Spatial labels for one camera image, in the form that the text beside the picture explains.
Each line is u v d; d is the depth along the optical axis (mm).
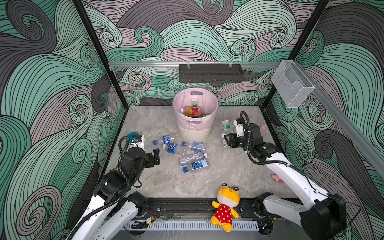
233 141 701
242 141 663
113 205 408
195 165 835
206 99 931
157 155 606
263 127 1059
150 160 596
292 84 791
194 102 957
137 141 569
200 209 744
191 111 925
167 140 950
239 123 700
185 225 697
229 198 700
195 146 925
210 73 1000
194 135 894
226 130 816
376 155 502
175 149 900
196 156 920
